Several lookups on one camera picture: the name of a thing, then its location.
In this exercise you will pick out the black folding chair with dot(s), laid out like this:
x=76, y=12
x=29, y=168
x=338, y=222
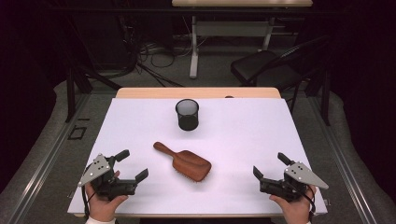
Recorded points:
x=264, y=67

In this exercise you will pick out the person's left hand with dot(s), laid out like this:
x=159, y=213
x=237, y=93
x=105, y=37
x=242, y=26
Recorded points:
x=102, y=208

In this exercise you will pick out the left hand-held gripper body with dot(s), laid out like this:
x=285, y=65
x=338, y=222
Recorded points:
x=104, y=183

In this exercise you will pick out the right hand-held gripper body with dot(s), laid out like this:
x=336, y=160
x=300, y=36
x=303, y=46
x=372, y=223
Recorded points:
x=292, y=186

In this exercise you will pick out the brown wooden hairbrush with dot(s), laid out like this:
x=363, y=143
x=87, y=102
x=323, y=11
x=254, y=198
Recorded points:
x=190, y=165

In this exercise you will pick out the black mesh pen holder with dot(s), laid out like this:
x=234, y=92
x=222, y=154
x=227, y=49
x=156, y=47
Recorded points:
x=187, y=119

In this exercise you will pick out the white-legged wooden desk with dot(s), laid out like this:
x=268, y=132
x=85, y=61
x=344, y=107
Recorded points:
x=230, y=28

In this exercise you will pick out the person's right hand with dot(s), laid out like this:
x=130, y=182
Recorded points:
x=297, y=211

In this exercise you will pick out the white table mat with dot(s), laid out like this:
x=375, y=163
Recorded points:
x=236, y=140

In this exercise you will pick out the black metal stand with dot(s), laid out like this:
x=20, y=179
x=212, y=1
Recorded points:
x=325, y=99
x=70, y=93

